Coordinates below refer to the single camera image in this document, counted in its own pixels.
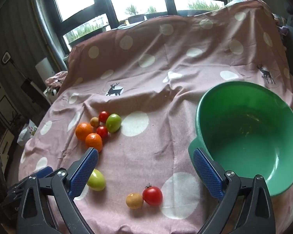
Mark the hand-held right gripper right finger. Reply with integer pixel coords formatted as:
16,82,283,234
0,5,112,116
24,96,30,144
193,148,276,234

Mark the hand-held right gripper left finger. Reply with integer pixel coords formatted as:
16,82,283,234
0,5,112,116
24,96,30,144
17,147,99,234

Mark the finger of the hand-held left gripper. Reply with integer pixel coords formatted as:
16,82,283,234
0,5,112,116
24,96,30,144
35,166,54,179

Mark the green oval fruit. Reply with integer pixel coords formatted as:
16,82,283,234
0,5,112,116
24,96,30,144
106,113,122,133
87,169,106,191

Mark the orange mandarin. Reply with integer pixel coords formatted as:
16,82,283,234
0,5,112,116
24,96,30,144
75,122,94,142
85,133,103,153

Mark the green plastic bowl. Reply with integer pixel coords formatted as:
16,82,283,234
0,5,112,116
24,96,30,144
188,81,293,198

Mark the red cherry tomato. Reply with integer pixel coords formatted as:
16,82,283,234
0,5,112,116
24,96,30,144
96,126,109,138
98,111,110,123
142,183,163,206

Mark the white paper bag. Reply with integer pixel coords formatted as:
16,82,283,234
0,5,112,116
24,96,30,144
17,119,38,147

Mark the black white patterned bag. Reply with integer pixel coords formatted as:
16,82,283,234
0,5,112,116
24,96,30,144
43,86,59,105

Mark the black floor stand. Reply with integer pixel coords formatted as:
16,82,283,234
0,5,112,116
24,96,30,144
1,51,52,105

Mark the pink crumpled cloth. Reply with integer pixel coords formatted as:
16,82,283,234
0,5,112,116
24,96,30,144
45,71,69,88

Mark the pink polka dot blanket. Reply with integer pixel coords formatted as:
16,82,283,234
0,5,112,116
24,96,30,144
18,0,293,234

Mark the purple cloth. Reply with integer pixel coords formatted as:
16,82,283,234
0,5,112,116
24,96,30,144
273,13,290,38

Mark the potted plant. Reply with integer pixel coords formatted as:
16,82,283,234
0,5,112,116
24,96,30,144
125,4,147,24
146,5,168,20

